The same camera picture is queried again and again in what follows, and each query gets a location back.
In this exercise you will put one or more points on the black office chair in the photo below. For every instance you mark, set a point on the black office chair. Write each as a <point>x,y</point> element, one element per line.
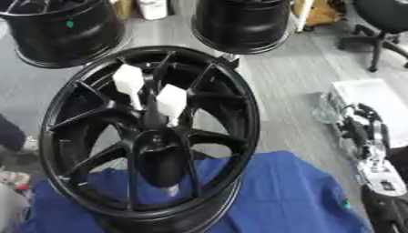
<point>380,18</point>

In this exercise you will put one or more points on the black spoked wheel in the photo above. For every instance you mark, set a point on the black spoked wheel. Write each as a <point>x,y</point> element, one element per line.
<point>95,118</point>

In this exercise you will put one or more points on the white container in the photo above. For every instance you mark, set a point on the white container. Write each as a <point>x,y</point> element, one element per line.
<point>154,8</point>

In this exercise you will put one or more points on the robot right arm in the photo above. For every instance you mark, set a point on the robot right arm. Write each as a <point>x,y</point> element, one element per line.
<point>383,182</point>

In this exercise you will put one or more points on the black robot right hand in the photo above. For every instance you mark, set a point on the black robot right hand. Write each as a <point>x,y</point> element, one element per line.
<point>356,132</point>

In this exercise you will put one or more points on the black wheel with green sticker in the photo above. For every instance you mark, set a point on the black wheel with green sticker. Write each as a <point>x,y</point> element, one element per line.
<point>64,36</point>

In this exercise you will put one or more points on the tan cardboard box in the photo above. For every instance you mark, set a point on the tan cardboard box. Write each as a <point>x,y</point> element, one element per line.
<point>321,12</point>

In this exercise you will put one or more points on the plain black wheel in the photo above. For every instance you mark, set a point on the plain black wheel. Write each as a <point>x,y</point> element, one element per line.
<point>241,25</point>

